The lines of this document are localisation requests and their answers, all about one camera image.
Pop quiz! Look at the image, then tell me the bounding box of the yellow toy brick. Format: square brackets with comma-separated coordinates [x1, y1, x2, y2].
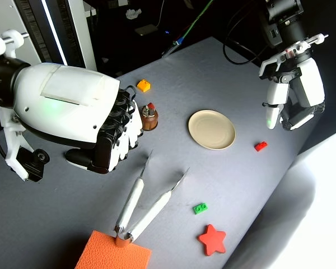
[136, 79, 152, 93]

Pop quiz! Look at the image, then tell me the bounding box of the grey table cloth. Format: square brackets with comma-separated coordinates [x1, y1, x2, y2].
[0, 36, 328, 269]

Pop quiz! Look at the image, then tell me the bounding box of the flat grey device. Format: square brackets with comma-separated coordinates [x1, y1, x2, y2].
[134, 24, 159, 36]

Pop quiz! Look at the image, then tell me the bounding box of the crumpled white paper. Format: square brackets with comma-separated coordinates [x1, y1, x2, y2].
[125, 8, 142, 20]

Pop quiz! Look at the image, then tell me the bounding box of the orange foam block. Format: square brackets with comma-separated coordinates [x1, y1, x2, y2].
[74, 230, 153, 269]

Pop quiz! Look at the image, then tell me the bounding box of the beige round plate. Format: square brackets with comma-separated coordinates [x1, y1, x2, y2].
[188, 109, 237, 150]

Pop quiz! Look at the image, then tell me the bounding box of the green toy brick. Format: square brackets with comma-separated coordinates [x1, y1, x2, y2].
[192, 203, 209, 215]

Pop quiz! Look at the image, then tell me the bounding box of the red star block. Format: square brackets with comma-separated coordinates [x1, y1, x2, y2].
[198, 224, 227, 257]

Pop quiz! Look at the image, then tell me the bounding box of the white backdrop sheet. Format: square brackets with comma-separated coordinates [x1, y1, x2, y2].
[222, 134, 336, 269]

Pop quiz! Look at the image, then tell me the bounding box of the green cable with blue plug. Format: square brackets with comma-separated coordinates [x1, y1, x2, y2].
[162, 0, 215, 58]

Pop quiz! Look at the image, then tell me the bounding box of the black cable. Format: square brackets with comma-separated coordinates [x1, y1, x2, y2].
[223, 8, 269, 66]

